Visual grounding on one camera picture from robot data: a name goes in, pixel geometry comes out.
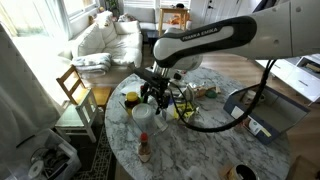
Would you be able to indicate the clear plastic cup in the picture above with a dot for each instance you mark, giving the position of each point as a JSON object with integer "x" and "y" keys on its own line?
{"x": 143, "y": 115}

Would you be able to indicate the folded grey blanket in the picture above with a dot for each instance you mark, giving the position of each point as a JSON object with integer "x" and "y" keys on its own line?
{"x": 93, "y": 63}

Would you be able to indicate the small wooden chair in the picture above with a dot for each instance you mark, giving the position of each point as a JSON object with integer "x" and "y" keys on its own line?
{"x": 85, "y": 103}

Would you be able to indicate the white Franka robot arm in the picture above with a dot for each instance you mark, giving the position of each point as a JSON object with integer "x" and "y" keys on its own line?
{"x": 289, "y": 29}

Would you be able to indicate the white jar in box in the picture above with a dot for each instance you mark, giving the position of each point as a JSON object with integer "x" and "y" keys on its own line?
{"x": 248, "y": 97}

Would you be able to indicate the clear storage bin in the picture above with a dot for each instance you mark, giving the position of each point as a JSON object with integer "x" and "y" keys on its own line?
{"x": 44, "y": 156}

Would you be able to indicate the white sofa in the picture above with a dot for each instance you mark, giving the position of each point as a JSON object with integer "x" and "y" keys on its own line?
{"x": 122, "y": 40}

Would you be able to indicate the yellow black packet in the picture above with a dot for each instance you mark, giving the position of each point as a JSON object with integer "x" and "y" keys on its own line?
{"x": 187, "y": 110}

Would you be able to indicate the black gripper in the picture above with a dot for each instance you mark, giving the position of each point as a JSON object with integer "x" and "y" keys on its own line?
{"x": 156, "y": 86}

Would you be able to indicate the white drawer cabinet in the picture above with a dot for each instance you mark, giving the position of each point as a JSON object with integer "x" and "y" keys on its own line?
{"x": 301, "y": 73}

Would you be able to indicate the red cap sauce bottle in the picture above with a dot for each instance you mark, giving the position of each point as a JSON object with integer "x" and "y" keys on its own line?
{"x": 144, "y": 150}

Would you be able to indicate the striped crumpled cloth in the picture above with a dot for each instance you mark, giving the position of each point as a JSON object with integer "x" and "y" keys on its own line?
{"x": 182, "y": 89}

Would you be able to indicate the dark blue cardboard box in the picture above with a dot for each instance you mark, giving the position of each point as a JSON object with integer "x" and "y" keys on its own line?
{"x": 273, "y": 115}

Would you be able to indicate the wooden side table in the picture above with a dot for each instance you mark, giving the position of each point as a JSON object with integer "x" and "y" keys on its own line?
{"x": 179, "y": 15}

